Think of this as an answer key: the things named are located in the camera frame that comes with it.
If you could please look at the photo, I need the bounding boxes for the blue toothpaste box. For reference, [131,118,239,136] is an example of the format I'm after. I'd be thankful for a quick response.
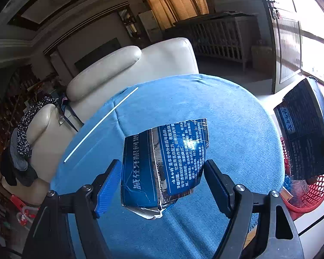
[274,77,324,180]

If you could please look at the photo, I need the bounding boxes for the white cabinet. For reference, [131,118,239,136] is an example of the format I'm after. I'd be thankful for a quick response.
[138,10,163,43]

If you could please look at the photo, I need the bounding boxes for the blue strap on sofa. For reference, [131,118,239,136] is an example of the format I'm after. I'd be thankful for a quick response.
[59,96,83,133]

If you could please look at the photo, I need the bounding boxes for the red toy scooter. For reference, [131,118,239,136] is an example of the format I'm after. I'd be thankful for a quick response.
[10,195,39,228]

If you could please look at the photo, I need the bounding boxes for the white stick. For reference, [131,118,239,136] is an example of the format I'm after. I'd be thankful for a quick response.
[63,87,140,164]

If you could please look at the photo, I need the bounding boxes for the grey dark clothes pile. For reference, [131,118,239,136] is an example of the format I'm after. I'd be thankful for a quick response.
[0,128,38,187]

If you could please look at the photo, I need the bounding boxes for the wooden staircase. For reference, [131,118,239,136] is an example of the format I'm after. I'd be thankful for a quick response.
[0,64,57,132]

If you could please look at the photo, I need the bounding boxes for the wooden crib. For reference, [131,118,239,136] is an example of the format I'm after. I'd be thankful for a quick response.
[164,11,260,69]

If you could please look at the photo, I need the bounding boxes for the clear plastic blister pack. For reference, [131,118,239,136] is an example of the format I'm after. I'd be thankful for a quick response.
[289,180,310,208]

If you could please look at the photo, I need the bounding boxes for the cream leather sofa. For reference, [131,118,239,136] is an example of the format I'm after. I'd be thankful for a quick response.
[2,38,199,206]

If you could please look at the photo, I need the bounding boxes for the blue foil box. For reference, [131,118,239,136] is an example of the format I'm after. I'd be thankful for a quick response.
[120,118,210,220]

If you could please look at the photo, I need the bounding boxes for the polka dot garment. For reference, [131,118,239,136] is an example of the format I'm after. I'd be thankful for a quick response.
[16,96,60,159]

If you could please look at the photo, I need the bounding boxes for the black television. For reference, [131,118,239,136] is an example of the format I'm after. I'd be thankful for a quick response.
[74,38,121,72]

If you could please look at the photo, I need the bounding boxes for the red mesh basket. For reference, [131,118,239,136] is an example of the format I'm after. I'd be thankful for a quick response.
[280,137,324,220]

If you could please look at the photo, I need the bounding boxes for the blue plastic bag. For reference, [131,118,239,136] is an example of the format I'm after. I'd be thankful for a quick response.
[283,175,293,194]

